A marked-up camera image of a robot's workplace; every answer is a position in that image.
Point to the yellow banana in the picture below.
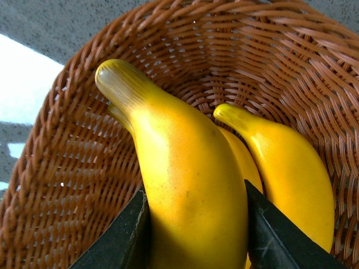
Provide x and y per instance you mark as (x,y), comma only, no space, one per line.
(294,176)
(246,162)
(131,94)

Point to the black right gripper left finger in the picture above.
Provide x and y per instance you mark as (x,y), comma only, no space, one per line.
(125,243)

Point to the right wicker basket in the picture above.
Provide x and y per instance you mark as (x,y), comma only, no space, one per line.
(281,60)

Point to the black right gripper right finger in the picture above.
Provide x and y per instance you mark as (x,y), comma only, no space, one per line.
(274,241)

